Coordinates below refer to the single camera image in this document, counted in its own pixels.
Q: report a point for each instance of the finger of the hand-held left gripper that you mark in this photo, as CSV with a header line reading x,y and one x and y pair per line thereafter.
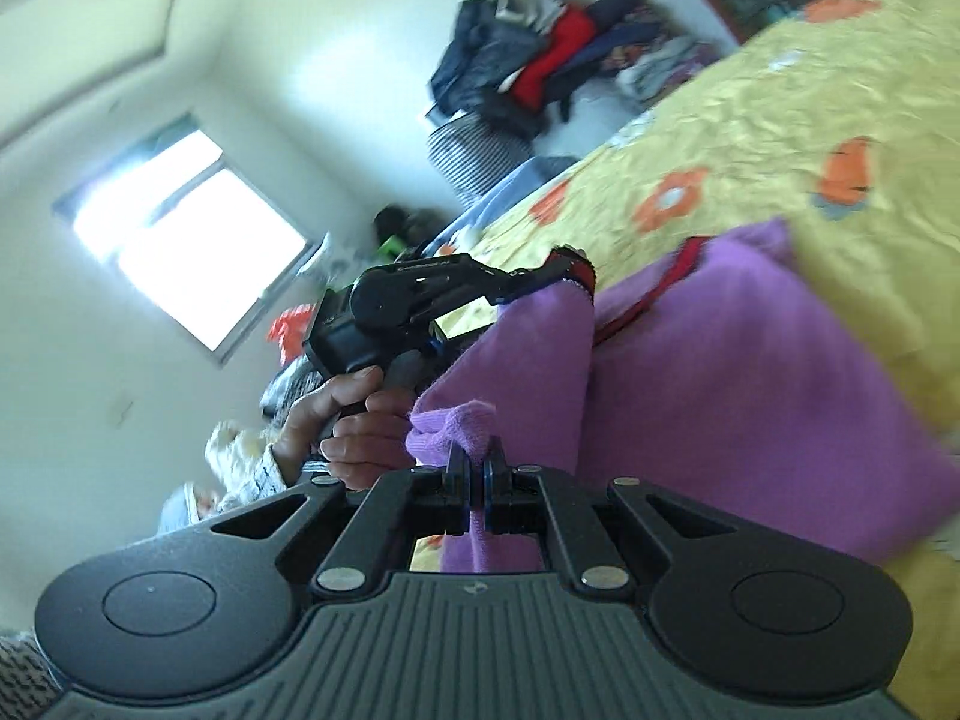
x,y
480,274

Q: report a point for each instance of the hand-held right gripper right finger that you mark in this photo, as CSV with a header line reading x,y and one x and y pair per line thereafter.
x,y
492,484

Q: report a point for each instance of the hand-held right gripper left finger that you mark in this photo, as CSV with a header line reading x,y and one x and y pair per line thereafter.
x,y
456,484

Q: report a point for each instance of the purple sweater with red trim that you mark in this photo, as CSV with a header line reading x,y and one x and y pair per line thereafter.
x,y
675,405

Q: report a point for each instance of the person's left forearm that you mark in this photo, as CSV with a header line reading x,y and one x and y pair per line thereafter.
x,y
255,478

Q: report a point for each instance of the pile of clothes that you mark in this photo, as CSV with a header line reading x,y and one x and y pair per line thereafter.
x,y
622,19

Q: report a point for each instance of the person's left hand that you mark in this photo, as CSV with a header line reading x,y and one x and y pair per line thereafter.
x,y
360,435

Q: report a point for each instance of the green object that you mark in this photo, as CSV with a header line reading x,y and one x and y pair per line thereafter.
x,y
394,244

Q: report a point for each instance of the orange red bag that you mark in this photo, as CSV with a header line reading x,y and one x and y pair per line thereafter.
x,y
289,326

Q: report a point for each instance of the blue bed sheet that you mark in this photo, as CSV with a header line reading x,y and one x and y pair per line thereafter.
x,y
517,181

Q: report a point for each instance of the window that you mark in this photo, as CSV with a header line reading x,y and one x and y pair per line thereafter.
x,y
187,240

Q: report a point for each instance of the red garment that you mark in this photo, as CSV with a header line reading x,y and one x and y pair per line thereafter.
x,y
555,52

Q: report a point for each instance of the grey garment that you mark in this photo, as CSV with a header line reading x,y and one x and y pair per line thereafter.
x,y
525,4

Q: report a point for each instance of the yellow flower-print blanket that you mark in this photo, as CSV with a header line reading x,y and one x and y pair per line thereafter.
x,y
750,127

